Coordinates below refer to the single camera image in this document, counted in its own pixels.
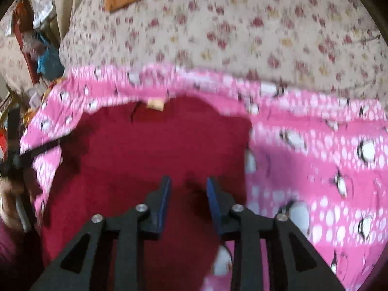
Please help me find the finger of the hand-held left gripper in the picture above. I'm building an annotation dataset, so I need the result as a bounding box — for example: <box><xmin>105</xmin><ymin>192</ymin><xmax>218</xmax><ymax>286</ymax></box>
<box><xmin>19</xmin><ymin>134</ymin><xmax>73</xmax><ymax>162</ymax></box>

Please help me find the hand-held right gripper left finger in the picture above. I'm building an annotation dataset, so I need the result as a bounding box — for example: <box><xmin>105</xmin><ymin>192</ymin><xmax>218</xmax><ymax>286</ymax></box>
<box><xmin>30</xmin><ymin>175</ymin><xmax>172</xmax><ymax>291</ymax></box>

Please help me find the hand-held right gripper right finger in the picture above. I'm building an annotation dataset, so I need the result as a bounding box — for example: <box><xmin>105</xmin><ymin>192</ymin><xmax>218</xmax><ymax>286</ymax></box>
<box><xmin>206</xmin><ymin>176</ymin><xmax>346</xmax><ymax>291</ymax></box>

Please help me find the dark red garment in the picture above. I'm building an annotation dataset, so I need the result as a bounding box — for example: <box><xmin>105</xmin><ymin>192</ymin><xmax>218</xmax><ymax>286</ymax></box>
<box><xmin>41</xmin><ymin>95</ymin><xmax>253</xmax><ymax>291</ymax></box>

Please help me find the person's left forearm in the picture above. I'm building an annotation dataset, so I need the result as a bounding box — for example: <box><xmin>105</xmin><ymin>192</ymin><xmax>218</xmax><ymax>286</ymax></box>
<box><xmin>0</xmin><ymin>220</ymin><xmax>46</xmax><ymax>291</ymax></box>

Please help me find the person's left hand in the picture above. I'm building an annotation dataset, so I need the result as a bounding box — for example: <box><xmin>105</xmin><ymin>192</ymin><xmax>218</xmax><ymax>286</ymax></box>
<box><xmin>0</xmin><ymin>176</ymin><xmax>25</xmax><ymax>231</ymax></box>

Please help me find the blue plastic bag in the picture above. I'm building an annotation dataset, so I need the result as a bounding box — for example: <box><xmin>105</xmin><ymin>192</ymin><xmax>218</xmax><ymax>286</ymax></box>
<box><xmin>36</xmin><ymin>33</ymin><xmax>65</xmax><ymax>76</ymax></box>

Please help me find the pink penguin print blanket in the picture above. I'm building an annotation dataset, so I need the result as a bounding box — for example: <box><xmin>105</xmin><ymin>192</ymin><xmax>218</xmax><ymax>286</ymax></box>
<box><xmin>20</xmin><ymin>64</ymin><xmax>388</xmax><ymax>291</ymax></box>

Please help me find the silver foil packet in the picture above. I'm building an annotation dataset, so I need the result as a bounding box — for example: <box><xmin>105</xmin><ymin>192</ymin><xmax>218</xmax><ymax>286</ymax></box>
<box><xmin>32</xmin><ymin>0</ymin><xmax>57</xmax><ymax>28</ymax></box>

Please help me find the beige pillow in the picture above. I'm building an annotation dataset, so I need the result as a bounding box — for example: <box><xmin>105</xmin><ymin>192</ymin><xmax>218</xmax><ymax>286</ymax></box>
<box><xmin>26</xmin><ymin>0</ymin><xmax>106</xmax><ymax>41</ymax></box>

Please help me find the floral quilt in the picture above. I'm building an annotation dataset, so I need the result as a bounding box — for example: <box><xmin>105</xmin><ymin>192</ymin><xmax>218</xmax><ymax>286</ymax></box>
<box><xmin>59</xmin><ymin>0</ymin><xmax>388</xmax><ymax>104</ymax></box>

